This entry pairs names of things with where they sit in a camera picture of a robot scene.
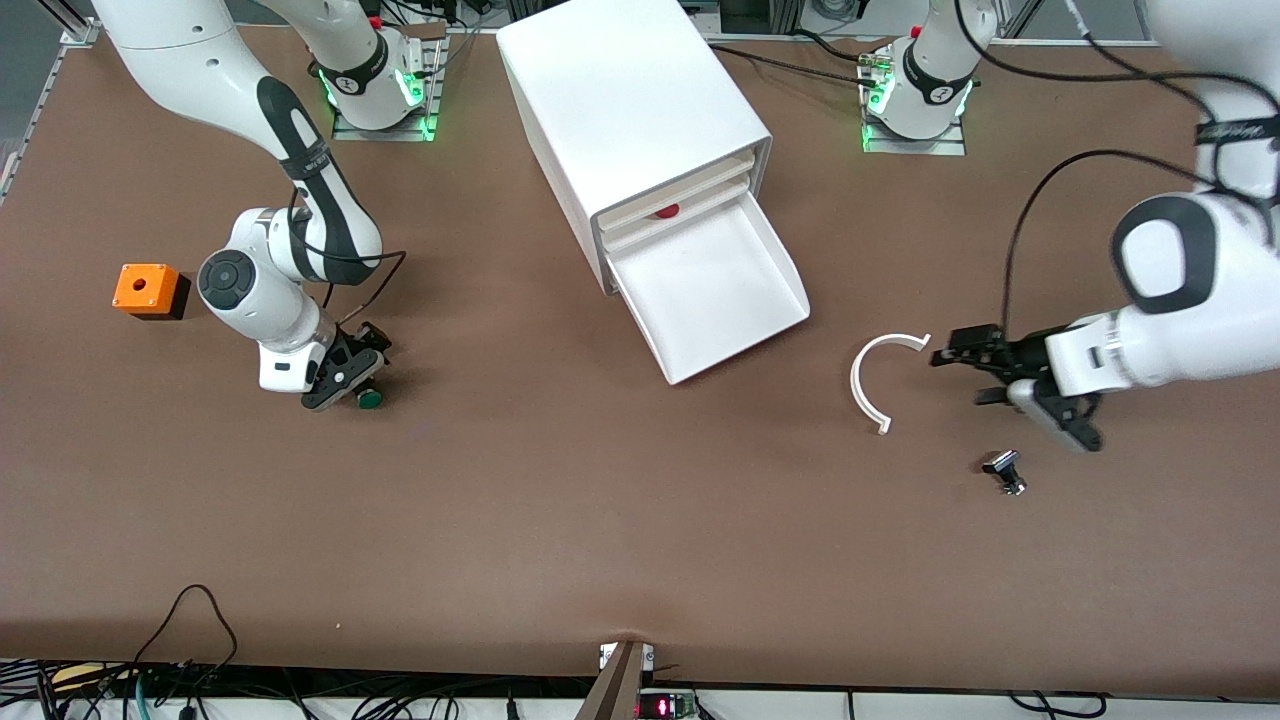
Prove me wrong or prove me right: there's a device with red display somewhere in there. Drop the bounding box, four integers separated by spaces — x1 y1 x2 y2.
636 689 698 720

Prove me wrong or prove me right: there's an orange box with black base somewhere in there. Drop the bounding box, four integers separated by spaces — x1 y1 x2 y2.
112 262 191 321

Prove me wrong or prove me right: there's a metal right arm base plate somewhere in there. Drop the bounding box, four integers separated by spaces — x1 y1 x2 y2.
332 22 447 142

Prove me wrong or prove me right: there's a wooden beam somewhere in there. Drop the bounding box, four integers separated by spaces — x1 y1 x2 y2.
574 640 648 720

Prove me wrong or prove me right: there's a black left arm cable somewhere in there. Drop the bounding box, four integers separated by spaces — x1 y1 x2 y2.
955 0 1280 336

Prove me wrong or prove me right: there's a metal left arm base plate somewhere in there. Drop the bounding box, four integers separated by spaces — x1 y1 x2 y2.
861 50 968 156

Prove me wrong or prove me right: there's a black switch with grey cap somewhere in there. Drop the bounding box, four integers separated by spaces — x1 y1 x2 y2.
981 449 1028 497

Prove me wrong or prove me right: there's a looped black cable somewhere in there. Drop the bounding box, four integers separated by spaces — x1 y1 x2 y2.
133 584 240 691

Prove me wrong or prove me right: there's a black cable behind cabinet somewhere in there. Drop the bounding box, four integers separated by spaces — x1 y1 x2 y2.
700 40 886 89

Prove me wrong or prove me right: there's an aluminium frame rail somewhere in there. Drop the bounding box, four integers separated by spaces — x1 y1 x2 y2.
0 0 103 206

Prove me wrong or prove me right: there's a white semicircular bracket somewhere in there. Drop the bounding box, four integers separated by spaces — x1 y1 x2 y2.
850 332 932 436

